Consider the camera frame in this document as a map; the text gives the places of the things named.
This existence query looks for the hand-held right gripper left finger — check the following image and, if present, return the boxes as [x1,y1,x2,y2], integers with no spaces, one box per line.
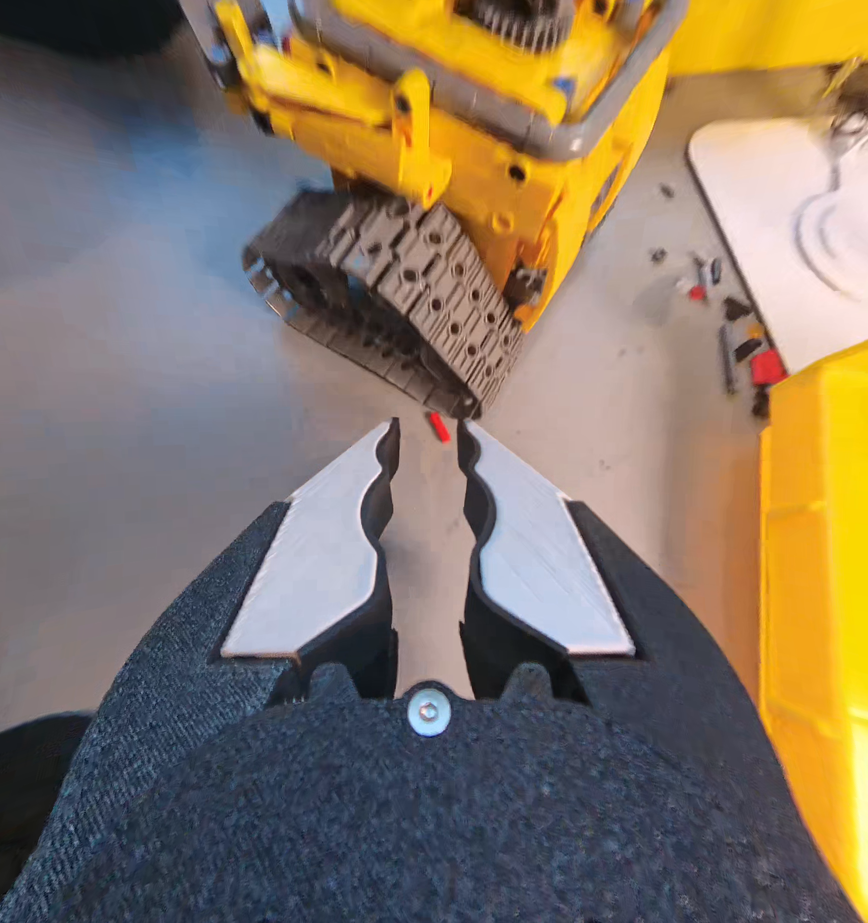
[221,419,402,664]

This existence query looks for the yellow tracked toy robot body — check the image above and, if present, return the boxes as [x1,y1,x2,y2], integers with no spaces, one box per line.
[182,0,687,419]

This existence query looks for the white book stand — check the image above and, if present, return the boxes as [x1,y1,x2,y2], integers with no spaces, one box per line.
[690,87,868,376]

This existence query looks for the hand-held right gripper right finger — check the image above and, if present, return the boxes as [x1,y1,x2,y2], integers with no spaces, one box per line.
[457,422,637,661]

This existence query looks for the scattered small building pieces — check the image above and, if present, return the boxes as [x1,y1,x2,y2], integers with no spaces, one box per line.
[643,174,788,419]

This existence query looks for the yellow plastic bin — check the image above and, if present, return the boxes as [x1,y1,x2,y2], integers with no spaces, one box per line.
[759,332,868,923]
[665,0,868,76]

